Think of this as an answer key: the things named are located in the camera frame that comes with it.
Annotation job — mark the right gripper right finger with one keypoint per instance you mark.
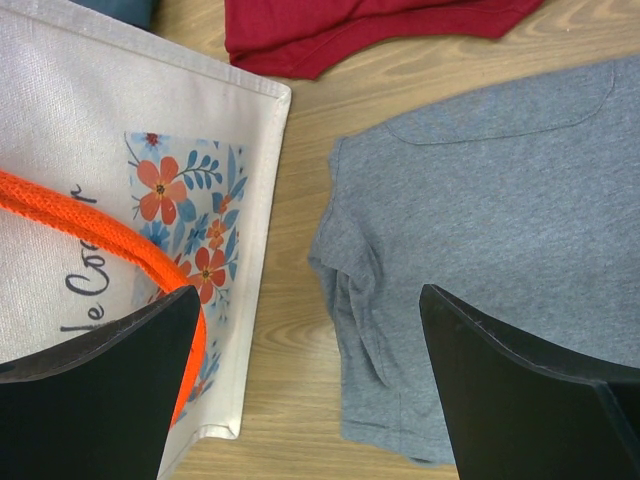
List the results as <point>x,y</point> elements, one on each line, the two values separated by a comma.
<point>519,407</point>

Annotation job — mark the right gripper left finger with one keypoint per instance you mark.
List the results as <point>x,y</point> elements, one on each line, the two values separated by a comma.
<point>99,406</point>

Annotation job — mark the beige canvas bag orange handles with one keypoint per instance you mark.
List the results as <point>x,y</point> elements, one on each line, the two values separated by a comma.
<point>132,167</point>

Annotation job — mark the grey folded cloth right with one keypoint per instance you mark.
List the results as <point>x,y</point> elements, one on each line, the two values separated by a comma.
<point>521,199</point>

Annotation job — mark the dark blue folded cloth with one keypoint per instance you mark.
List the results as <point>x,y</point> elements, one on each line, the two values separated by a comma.
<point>137,13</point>

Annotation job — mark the red folded cloth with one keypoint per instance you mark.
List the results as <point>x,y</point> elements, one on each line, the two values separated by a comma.
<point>302,39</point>

